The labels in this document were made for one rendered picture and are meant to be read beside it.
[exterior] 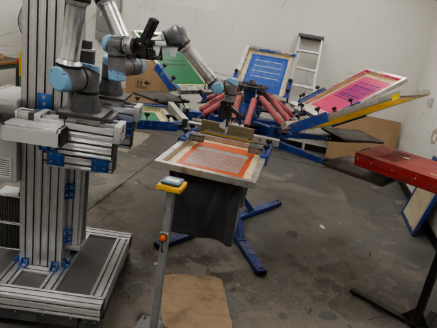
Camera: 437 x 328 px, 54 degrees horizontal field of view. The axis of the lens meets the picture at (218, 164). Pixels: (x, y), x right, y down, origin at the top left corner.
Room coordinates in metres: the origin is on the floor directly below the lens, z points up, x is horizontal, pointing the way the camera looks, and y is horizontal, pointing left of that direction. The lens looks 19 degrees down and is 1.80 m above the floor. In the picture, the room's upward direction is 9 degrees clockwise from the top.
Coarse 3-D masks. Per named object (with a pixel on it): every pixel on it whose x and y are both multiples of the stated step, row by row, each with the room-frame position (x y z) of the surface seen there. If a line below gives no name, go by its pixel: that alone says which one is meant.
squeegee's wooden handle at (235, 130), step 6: (204, 120) 2.82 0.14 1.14; (210, 120) 2.83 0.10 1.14; (204, 126) 2.82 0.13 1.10; (210, 126) 2.81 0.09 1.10; (216, 126) 2.81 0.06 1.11; (228, 126) 2.79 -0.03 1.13; (234, 126) 2.79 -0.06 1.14; (240, 126) 2.79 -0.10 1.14; (222, 132) 2.80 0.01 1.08; (228, 132) 2.79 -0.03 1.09; (234, 132) 2.79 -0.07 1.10; (240, 132) 2.78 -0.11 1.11; (246, 132) 2.77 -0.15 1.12; (252, 132) 2.77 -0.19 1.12; (252, 138) 2.77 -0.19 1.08
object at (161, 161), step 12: (180, 144) 2.66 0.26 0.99; (240, 144) 2.96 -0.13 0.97; (168, 156) 2.43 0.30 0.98; (168, 168) 2.27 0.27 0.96; (180, 168) 2.26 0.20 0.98; (192, 168) 2.26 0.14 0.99; (216, 180) 2.23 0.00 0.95; (228, 180) 2.21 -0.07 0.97; (240, 180) 2.20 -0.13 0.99; (252, 180) 2.22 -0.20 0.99
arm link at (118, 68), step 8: (112, 56) 1.85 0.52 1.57; (120, 56) 1.86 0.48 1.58; (112, 64) 1.85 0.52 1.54; (120, 64) 1.86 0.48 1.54; (128, 64) 1.91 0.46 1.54; (112, 72) 1.85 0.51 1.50; (120, 72) 1.86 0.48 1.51; (128, 72) 1.91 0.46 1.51; (112, 80) 1.85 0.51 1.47; (120, 80) 1.86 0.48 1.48
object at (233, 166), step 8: (232, 152) 2.80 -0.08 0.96; (240, 152) 2.83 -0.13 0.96; (224, 160) 2.60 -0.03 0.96; (232, 160) 2.63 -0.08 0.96; (240, 160) 2.65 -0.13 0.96; (248, 160) 2.69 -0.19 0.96; (216, 168) 2.43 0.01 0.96; (224, 168) 2.45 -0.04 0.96; (232, 168) 2.47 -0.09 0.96; (240, 168) 2.50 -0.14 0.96; (240, 176) 2.35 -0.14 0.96
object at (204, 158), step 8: (200, 144) 2.86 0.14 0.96; (208, 144) 2.89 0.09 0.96; (216, 144) 2.92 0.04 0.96; (192, 152) 2.65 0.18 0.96; (200, 152) 2.68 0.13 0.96; (208, 152) 2.71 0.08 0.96; (184, 160) 2.47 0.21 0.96; (192, 160) 2.50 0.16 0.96; (200, 160) 2.52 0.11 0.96; (208, 160) 2.55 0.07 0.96; (216, 160) 2.57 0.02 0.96; (200, 168) 2.38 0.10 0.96; (208, 168) 2.40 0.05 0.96
